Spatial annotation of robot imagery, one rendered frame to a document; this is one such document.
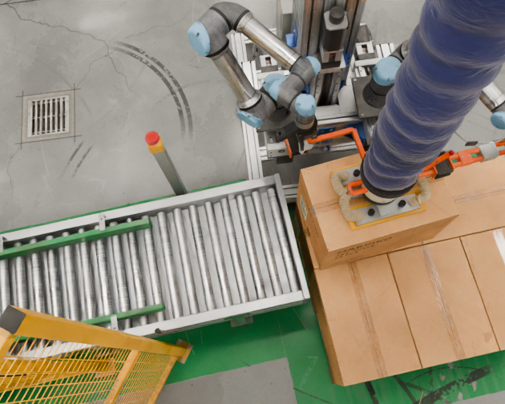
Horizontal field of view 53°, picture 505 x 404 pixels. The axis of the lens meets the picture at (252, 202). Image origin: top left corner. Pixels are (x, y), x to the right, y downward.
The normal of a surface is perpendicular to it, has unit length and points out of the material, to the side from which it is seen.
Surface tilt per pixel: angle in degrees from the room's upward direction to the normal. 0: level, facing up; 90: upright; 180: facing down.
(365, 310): 0
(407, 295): 0
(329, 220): 1
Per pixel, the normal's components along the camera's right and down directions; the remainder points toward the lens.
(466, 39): -0.46, 0.75
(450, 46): -0.69, 0.61
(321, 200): -0.04, -0.33
